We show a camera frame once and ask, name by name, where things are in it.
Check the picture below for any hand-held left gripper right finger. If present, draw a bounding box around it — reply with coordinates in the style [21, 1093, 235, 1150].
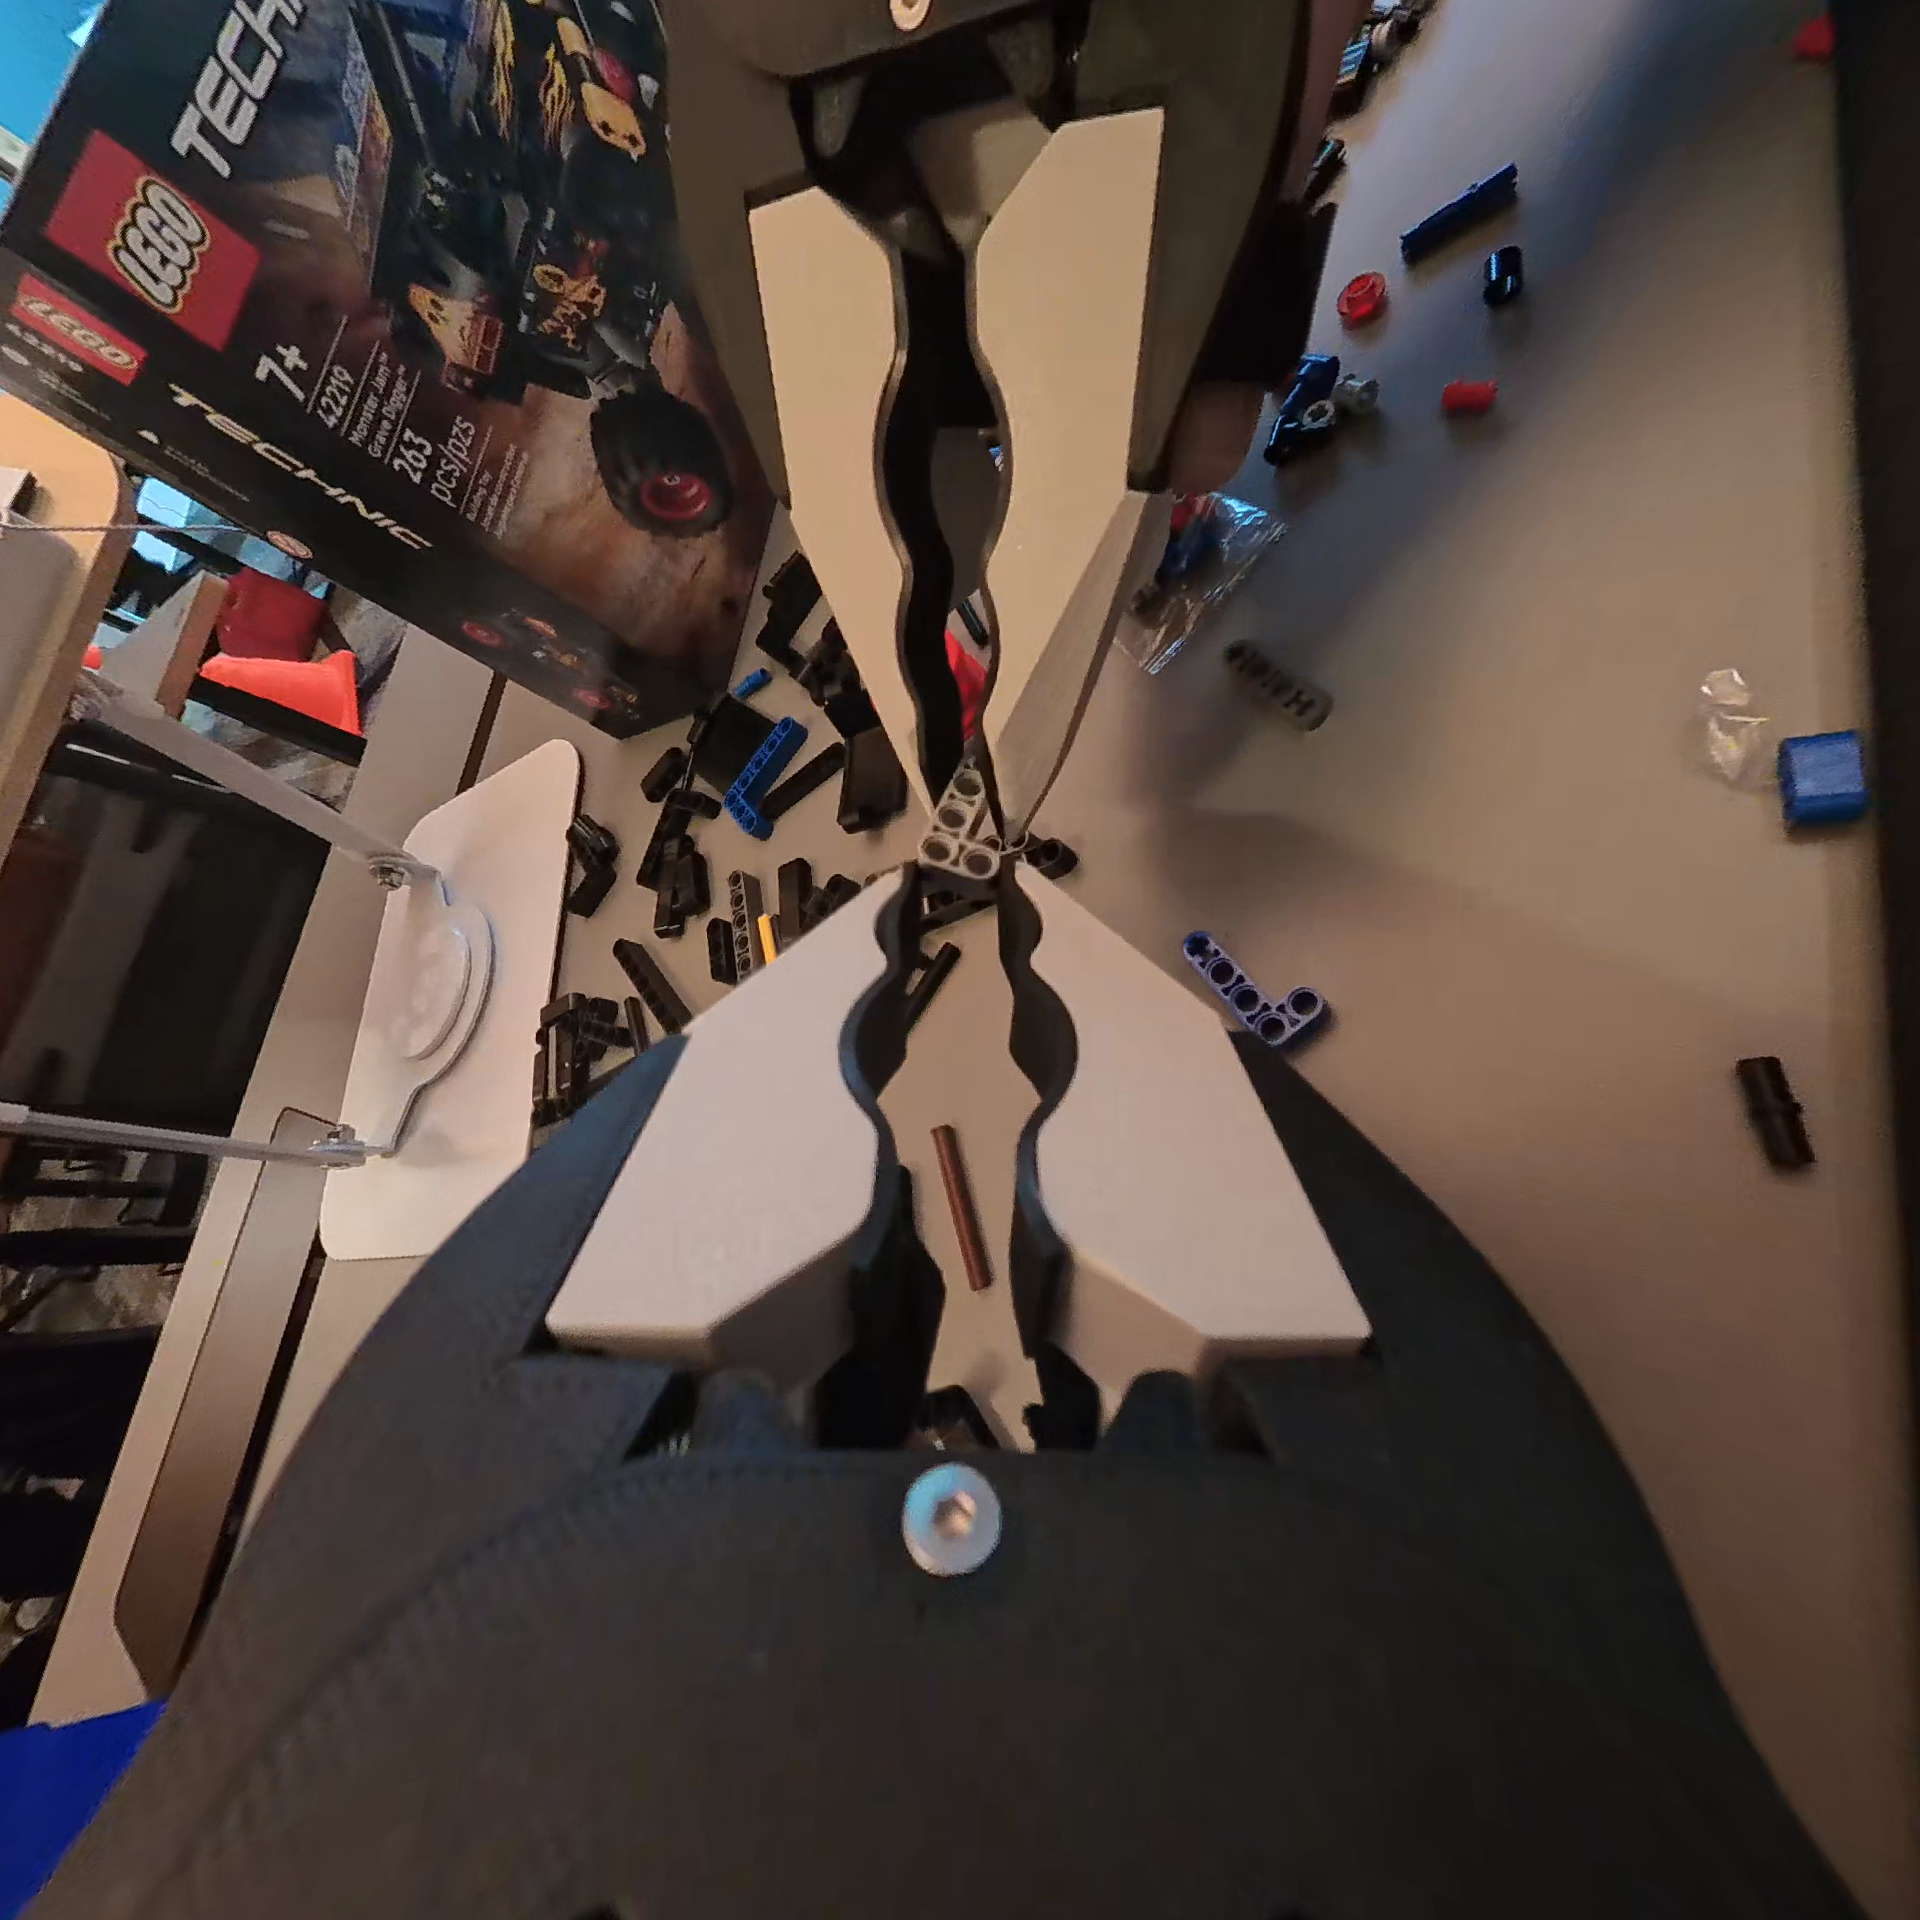
[1001, 870, 1373, 1379]

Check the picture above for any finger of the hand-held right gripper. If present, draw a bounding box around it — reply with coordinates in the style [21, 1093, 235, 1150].
[743, 182, 965, 793]
[943, 108, 1175, 833]

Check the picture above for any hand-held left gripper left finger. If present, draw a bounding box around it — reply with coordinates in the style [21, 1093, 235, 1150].
[543, 870, 917, 1373]

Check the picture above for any blue small L beam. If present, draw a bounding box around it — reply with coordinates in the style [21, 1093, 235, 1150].
[1179, 927, 1335, 1049]

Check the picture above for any pile of black beams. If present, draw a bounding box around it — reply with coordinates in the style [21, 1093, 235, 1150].
[533, 547, 1086, 1129]

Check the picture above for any light grey L beam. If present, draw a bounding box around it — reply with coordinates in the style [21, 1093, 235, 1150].
[915, 760, 1009, 875]

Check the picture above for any grey desk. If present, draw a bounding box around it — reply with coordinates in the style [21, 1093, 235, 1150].
[30, 0, 1869, 1727]

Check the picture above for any person's right hand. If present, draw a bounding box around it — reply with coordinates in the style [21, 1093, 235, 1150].
[1167, 380, 1263, 501]

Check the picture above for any brown axle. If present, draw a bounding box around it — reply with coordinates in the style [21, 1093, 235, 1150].
[929, 1121, 998, 1294]

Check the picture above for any black square tile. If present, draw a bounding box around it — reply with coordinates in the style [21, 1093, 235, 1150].
[690, 695, 779, 785]

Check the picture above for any blue large L beam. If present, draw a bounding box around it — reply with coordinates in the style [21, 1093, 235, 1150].
[723, 716, 810, 831]

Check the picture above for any book stand with white base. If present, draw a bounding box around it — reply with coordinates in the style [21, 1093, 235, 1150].
[0, 435, 588, 1263]

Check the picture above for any dark grey short beam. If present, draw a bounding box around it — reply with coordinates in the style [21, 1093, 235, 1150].
[1220, 635, 1337, 736]

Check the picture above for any monster truck toy set box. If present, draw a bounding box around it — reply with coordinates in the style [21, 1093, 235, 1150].
[0, 0, 783, 741]

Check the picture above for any black pin connector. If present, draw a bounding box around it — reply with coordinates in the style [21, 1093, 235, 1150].
[1735, 1054, 1820, 1173]

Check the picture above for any clear plastic scrap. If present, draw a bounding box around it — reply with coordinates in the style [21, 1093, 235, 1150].
[1699, 663, 1785, 783]

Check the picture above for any blue small block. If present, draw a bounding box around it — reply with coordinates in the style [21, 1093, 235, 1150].
[1777, 729, 1874, 830]

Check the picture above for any blue tagged plastic bin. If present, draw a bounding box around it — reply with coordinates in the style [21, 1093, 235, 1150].
[0, 1703, 169, 1920]

